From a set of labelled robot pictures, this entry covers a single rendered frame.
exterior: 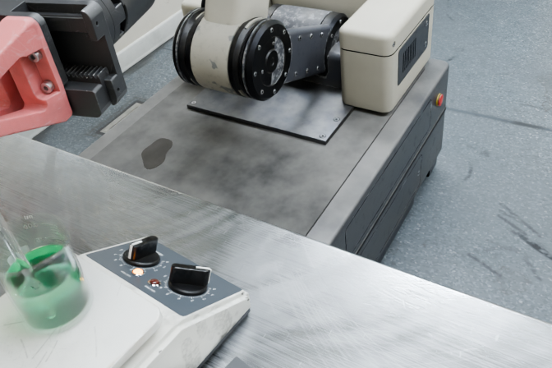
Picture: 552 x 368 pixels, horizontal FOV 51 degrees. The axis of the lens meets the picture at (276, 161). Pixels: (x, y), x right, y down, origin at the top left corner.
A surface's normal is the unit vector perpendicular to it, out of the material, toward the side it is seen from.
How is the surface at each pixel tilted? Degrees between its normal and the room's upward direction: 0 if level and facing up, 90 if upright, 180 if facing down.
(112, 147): 0
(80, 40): 90
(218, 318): 90
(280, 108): 0
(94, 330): 0
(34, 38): 90
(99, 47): 90
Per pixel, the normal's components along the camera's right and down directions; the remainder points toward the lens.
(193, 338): 0.80, 0.31
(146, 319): -0.11, -0.77
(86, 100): -0.29, 0.63
